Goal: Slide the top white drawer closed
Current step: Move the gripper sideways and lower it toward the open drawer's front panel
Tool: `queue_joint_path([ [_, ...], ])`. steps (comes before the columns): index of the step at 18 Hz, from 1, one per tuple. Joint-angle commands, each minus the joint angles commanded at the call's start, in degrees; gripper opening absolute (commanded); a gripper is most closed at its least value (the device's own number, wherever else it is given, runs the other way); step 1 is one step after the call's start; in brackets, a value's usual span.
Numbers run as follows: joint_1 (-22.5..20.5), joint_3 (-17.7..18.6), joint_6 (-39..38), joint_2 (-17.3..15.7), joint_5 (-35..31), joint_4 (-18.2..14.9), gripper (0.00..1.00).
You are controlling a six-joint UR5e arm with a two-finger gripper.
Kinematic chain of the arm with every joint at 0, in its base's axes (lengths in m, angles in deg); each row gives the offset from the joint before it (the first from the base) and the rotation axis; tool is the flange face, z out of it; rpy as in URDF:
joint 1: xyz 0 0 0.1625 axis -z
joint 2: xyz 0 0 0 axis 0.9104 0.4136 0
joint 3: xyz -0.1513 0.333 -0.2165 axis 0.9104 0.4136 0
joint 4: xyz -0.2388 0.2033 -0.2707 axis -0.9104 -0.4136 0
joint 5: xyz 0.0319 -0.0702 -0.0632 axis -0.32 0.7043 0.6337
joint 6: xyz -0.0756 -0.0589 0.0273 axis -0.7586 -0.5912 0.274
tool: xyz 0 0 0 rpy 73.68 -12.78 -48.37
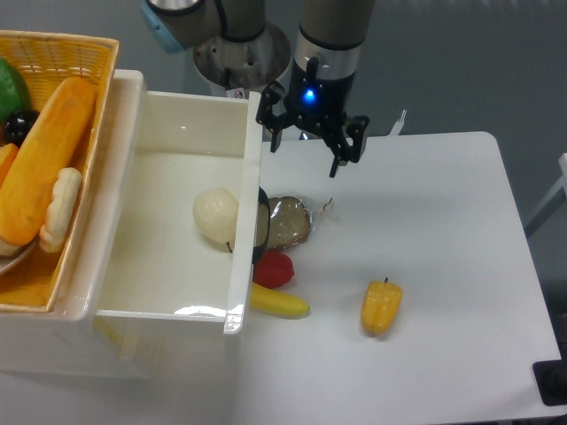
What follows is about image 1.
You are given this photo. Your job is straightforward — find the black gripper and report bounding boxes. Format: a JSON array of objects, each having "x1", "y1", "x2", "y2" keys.
[{"x1": 256, "y1": 61, "x2": 370, "y2": 178}]

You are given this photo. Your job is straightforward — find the white drawer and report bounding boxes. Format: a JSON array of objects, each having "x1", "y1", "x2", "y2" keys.
[{"x1": 97, "y1": 91, "x2": 262, "y2": 336}]

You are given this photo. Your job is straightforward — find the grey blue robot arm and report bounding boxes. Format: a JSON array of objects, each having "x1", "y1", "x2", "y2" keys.
[{"x1": 141, "y1": 1, "x2": 374, "y2": 176}]

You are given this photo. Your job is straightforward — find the white drawer cabinet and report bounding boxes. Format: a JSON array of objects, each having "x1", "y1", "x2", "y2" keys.
[{"x1": 1, "y1": 70, "x2": 245, "y2": 381}]

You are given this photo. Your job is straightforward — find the wrapped brown bread slice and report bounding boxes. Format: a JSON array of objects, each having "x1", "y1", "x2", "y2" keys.
[{"x1": 267, "y1": 196, "x2": 333, "y2": 251}]

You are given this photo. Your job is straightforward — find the red toy bell pepper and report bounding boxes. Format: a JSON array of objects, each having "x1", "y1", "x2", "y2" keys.
[{"x1": 252, "y1": 251, "x2": 295, "y2": 289}]

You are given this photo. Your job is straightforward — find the yellow toy banana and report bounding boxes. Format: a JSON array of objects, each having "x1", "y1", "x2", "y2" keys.
[{"x1": 250, "y1": 282, "x2": 311, "y2": 319}]

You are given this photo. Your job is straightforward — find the yellow toy bell pepper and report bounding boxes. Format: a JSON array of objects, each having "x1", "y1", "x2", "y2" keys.
[{"x1": 361, "y1": 278, "x2": 403, "y2": 336}]

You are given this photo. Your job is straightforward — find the cream toy croissant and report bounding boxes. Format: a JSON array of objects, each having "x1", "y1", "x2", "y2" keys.
[{"x1": 39, "y1": 167, "x2": 82, "y2": 253}]

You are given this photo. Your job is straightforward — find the orange toy bread loaf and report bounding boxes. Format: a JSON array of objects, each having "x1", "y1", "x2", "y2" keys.
[{"x1": 1, "y1": 77, "x2": 97, "y2": 256}]

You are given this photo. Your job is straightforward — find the yellow wicker basket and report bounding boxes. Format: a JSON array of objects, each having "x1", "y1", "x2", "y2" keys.
[{"x1": 1, "y1": 30, "x2": 119, "y2": 313}]

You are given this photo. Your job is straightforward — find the black toy grapes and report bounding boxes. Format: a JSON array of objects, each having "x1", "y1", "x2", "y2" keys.
[{"x1": 4, "y1": 109, "x2": 40, "y2": 147}]

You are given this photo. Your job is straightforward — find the green toy vegetable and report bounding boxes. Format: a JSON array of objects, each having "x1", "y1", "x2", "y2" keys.
[{"x1": 0, "y1": 58, "x2": 32, "y2": 123}]

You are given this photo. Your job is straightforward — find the orange toy slice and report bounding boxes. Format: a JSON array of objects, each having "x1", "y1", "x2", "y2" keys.
[{"x1": 0, "y1": 143, "x2": 19, "y2": 186}]

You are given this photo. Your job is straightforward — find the white plate in basket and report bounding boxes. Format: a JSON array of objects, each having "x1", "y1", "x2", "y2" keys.
[{"x1": 0, "y1": 239, "x2": 37, "y2": 274}]

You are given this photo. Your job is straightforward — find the black device at edge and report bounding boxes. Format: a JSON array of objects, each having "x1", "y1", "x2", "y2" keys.
[{"x1": 532, "y1": 359, "x2": 566, "y2": 406}]

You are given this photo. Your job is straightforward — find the white metal bracket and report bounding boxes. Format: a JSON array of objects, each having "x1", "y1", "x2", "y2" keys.
[{"x1": 389, "y1": 109, "x2": 408, "y2": 136}]

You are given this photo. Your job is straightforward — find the white frame at right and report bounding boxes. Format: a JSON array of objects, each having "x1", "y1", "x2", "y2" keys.
[{"x1": 524, "y1": 153, "x2": 566, "y2": 238}]

